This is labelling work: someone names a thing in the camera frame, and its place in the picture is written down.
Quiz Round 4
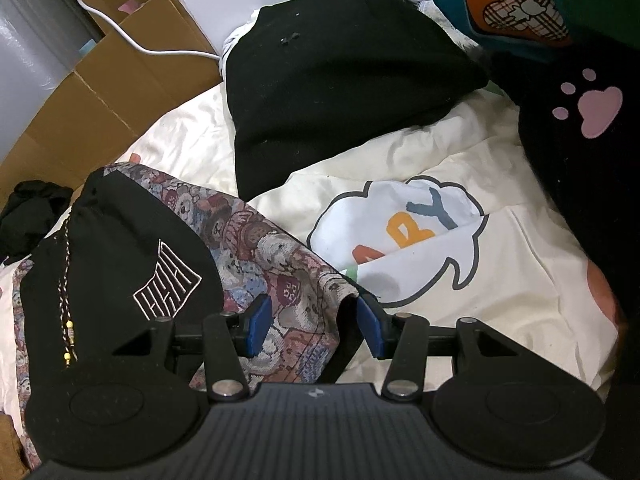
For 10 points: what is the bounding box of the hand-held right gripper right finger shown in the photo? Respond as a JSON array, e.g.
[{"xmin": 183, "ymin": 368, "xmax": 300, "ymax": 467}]
[{"xmin": 356, "ymin": 294, "xmax": 533, "ymax": 403}]

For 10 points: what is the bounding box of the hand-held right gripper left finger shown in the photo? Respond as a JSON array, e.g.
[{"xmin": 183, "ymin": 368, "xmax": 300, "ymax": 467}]
[{"xmin": 107, "ymin": 294, "xmax": 273, "ymax": 403}]

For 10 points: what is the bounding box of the black pants patterned side stripe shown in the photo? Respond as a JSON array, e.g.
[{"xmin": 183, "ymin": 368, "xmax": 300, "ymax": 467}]
[{"xmin": 10, "ymin": 162, "xmax": 361, "ymax": 466}]

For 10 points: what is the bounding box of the cream printed blanket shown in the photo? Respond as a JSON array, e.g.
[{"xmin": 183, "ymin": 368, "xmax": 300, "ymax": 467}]
[{"xmin": 0, "ymin": 75, "xmax": 626, "ymax": 461}]

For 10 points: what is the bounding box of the folded black garment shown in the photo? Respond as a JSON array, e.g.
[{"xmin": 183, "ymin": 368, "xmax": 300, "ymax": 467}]
[{"xmin": 222, "ymin": 0, "xmax": 490, "ymax": 202}]

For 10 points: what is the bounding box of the black paw print cloth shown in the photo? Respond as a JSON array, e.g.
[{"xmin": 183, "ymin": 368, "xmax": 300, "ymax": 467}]
[{"xmin": 490, "ymin": 40, "xmax": 640, "ymax": 480}]

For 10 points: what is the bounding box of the crumpled black garment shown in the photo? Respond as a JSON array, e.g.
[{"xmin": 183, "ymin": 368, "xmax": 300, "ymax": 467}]
[{"xmin": 0, "ymin": 180, "xmax": 75, "ymax": 265}]

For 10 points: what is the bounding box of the flat cardboard sheet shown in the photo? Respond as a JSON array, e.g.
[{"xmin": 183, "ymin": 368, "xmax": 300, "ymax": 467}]
[{"xmin": 0, "ymin": 0, "xmax": 223, "ymax": 206}]

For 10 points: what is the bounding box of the brown garment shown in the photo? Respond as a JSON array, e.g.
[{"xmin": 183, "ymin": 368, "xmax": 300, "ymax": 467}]
[{"xmin": 0, "ymin": 415, "xmax": 31, "ymax": 480}]

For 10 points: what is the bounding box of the white garment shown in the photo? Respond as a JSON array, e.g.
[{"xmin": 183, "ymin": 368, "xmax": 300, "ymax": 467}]
[{"xmin": 217, "ymin": 22, "xmax": 261, "ymax": 78}]

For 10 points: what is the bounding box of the teal printed cloth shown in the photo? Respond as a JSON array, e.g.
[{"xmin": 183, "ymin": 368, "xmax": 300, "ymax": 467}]
[{"xmin": 410, "ymin": 0, "xmax": 616, "ymax": 63}]

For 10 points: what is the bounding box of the silver appliance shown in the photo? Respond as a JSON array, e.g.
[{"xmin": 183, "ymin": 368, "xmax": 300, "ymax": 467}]
[{"xmin": 0, "ymin": 0, "xmax": 106, "ymax": 161}]

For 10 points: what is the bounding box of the white cable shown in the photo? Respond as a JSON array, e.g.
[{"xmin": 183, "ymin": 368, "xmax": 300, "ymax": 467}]
[{"xmin": 42, "ymin": 0, "xmax": 221, "ymax": 58}]

